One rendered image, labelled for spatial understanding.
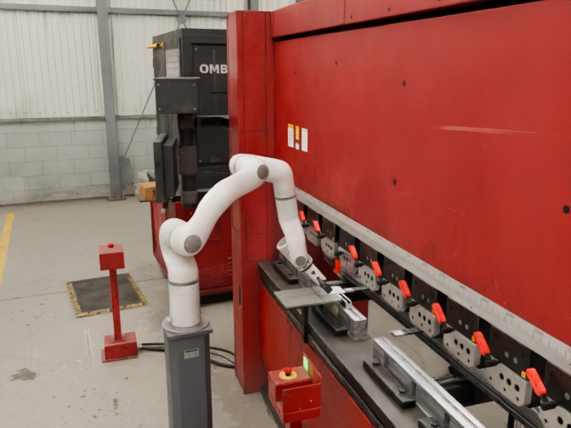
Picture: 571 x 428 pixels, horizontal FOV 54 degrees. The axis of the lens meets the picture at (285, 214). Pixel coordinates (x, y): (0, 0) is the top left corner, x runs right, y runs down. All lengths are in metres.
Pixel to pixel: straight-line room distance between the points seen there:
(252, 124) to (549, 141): 2.09
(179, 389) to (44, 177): 7.26
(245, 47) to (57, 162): 6.47
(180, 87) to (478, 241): 2.12
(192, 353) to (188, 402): 0.22
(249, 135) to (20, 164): 6.47
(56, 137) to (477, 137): 8.15
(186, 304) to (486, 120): 1.31
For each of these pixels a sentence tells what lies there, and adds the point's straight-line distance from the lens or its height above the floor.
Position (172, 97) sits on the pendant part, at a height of 1.84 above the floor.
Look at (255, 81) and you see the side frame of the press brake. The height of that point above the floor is 1.93.
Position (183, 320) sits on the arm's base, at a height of 1.04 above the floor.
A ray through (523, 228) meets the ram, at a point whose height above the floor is 1.62.
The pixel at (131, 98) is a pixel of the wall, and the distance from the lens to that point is 9.31.
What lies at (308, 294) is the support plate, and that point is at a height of 1.00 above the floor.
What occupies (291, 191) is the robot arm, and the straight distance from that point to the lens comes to 2.37.
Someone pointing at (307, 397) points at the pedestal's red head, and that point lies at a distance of 2.30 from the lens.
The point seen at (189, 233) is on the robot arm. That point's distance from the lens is 2.11.
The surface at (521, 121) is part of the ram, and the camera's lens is 1.45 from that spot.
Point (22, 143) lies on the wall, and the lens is 9.30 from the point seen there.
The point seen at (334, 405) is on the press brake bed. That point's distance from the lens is 2.48.
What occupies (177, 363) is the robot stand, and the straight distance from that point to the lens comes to 2.32.
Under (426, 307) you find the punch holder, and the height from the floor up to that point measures 1.26.
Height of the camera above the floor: 1.99
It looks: 14 degrees down
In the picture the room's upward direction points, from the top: straight up
